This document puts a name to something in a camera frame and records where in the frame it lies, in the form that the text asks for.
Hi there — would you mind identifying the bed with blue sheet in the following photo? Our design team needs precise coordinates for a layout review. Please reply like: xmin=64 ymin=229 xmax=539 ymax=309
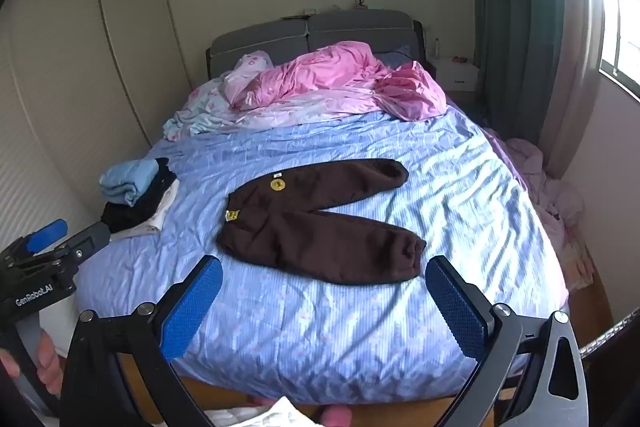
xmin=75 ymin=57 xmax=571 ymax=408

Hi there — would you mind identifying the pale pink printed pillow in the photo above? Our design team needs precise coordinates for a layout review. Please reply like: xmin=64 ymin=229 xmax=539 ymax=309
xmin=222 ymin=50 xmax=275 ymax=105

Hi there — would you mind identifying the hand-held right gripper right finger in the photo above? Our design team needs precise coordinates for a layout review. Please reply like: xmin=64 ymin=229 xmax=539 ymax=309
xmin=425 ymin=255 xmax=591 ymax=427

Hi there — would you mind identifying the window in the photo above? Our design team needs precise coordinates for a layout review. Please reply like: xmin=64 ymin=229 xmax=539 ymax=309
xmin=597 ymin=0 xmax=640 ymax=100

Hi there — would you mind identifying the teal curtain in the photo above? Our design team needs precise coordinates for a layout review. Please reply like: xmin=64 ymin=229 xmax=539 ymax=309
xmin=462 ymin=0 xmax=566 ymax=158

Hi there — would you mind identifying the cream wardrobe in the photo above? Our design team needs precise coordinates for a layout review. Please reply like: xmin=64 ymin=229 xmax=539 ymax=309
xmin=0 ymin=0 xmax=196 ymax=348

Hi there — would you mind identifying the white nightstand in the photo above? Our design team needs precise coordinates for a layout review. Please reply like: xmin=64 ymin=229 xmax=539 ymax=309
xmin=430 ymin=57 xmax=483 ymax=95

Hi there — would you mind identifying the pale pink cloth pile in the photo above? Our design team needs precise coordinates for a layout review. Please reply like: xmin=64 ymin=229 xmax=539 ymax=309
xmin=482 ymin=127 xmax=596 ymax=293

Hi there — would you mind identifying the folded black cloth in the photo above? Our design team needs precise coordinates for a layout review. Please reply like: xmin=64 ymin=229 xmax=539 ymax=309
xmin=102 ymin=158 xmax=180 ymax=233

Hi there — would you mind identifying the dark brown knitted sweater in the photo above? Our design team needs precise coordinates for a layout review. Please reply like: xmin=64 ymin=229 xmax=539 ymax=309
xmin=216 ymin=158 xmax=427 ymax=284

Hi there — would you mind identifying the folded light blue cloth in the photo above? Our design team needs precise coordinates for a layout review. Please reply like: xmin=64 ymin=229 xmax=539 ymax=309
xmin=99 ymin=158 xmax=160 ymax=206

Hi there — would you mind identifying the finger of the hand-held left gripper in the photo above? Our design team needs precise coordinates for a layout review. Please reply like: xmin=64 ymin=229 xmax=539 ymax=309
xmin=55 ymin=222 xmax=112 ymax=262
xmin=17 ymin=219 xmax=68 ymax=255

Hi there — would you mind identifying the pink duvet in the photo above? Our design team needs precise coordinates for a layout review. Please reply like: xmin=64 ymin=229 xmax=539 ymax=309
xmin=225 ymin=41 xmax=448 ymax=122

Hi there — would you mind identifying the grey padded headboard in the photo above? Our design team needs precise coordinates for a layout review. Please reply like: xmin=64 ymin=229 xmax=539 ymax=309
xmin=207 ymin=10 xmax=426 ymax=80

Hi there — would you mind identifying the person's left hand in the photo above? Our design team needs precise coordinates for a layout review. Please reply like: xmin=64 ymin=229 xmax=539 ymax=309
xmin=0 ymin=329 xmax=67 ymax=390

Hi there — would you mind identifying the folded white cloth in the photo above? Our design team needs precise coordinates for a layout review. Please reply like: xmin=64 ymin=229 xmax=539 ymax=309
xmin=112 ymin=179 xmax=180 ymax=240

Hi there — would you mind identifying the beige curtain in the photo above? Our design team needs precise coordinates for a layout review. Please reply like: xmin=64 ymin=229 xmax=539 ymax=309
xmin=542 ymin=0 xmax=608 ymax=178

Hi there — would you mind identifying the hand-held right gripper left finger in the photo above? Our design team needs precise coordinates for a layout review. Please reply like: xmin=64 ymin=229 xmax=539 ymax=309
xmin=60 ymin=254 xmax=224 ymax=427

